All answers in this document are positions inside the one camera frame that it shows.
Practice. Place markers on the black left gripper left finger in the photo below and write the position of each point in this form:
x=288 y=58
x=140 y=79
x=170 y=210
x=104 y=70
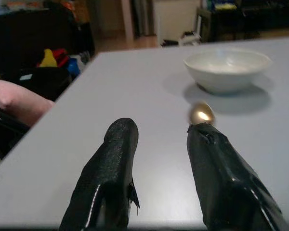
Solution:
x=110 y=163

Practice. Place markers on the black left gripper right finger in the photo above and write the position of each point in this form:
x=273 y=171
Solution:
x=219 y=173

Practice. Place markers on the gold metal spoon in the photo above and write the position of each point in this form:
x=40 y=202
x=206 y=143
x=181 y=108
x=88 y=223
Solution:
x=202 y=114

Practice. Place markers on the pale grey dining table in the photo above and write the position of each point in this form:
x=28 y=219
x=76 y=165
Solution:
x=144 y=96

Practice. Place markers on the white ceramic bowl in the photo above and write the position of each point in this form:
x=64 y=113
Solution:
x=226 y=79

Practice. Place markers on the blue plastic item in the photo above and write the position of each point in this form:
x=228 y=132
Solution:
x=73 y=67

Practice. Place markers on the clear white container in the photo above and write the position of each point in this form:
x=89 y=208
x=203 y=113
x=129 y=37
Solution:
x=84 y=57

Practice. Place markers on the black folding chair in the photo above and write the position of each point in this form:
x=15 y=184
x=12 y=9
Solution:
x=4 y=134

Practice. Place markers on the red plastic item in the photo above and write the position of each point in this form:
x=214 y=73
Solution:
x=61 y=56

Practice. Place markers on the yellow plastic item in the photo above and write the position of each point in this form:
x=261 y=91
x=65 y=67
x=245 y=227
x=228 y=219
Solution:
x=48 y=59

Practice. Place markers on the black cabinet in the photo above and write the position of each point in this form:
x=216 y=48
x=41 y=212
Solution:
x=21 y=36

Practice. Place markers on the dark shelf unit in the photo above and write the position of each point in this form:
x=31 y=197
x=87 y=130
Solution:
x=250 y=19

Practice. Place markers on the white door panel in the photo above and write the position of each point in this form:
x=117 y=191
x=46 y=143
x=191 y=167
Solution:
x=175 y=19

